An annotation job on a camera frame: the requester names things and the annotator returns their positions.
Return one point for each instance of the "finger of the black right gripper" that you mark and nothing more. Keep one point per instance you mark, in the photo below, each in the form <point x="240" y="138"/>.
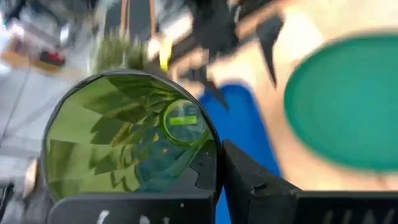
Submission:
<point x="270" y="40"/>
<point x="205" y="79"/>

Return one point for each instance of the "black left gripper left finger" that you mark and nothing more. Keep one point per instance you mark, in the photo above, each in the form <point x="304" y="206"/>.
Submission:
<point x="130" y="207"/>

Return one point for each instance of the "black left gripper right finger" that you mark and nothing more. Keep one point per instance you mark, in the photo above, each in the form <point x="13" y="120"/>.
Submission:
<point x="264" y="202"/>

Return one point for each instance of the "green faceted plastic cup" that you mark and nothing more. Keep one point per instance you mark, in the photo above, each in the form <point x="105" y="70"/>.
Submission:
<point x="93" y="140"/>

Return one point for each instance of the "green plate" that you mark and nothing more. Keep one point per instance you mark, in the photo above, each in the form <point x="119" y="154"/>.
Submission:
<point x="345" y="102"/>

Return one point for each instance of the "blue tray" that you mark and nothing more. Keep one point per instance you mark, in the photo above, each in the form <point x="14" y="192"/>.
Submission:
<point x="242" y="130"/>

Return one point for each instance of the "green bushy plant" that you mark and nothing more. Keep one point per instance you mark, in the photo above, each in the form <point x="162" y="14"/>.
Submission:
<point x="119" y="53"/>

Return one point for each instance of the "red bin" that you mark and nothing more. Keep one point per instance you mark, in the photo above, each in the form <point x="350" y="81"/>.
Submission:
<point x="52" y="58"/>

